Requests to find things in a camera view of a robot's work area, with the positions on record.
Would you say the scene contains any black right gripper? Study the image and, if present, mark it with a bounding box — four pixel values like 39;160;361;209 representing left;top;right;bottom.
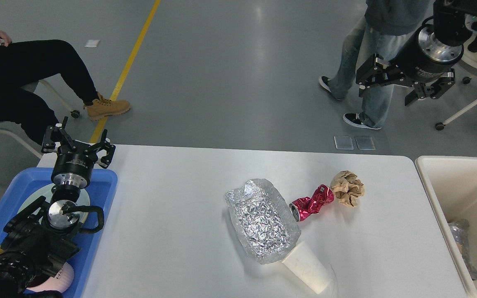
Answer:
355;25;464;107

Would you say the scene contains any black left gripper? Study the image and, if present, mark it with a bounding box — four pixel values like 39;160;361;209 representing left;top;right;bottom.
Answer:
41;116;116;189

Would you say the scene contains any small brown paper ball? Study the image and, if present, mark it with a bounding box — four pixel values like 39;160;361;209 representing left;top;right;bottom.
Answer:
330;171;365;207

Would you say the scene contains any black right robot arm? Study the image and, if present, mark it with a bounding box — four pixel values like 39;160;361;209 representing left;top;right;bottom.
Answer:
356;0;477;106

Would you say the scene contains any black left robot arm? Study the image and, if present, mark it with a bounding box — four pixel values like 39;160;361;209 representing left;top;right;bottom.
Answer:
0;118;116;298

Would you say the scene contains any tan work boot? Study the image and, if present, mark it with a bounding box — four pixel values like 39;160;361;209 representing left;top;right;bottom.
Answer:
84;92;131;121

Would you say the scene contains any blue plastic tray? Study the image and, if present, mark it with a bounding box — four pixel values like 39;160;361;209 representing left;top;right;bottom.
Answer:
0;168;118;298

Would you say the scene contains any person in blue jeans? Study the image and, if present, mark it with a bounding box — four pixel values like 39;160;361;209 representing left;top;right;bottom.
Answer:
318;0;430;130

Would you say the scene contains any right clear floor plate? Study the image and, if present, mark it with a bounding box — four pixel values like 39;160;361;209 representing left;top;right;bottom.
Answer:
355;136;376;150

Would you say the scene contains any clear floor plate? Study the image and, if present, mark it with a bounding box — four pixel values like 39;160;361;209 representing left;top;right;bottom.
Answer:
355;136;376;150
334;136;354;150

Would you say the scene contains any left clear floor plate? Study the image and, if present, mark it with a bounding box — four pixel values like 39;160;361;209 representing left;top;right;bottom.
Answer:
334;136;354;150

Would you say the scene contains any white paper scrap on floor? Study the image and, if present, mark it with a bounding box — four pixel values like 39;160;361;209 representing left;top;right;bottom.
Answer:
84;39;101;48

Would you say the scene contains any seated person in black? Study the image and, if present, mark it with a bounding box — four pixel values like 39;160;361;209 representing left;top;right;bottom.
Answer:
0;30;98;144

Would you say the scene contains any beige plastic bin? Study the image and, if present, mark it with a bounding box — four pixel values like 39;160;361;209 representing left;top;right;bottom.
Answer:
416;156;477;298

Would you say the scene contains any pink HOME mug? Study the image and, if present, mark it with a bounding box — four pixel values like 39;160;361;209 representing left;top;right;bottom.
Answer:
27;262;74;293

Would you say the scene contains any clear plastic in bin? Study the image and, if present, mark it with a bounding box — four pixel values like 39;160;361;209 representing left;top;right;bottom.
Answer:
448;219;477;281

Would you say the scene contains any crushed red can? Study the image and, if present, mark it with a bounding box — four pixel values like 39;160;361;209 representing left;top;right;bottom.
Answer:
289;184;334;222

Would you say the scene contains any crumpled aluminium foil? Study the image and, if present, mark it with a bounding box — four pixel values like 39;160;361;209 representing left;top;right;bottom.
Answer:
224;178;301;264

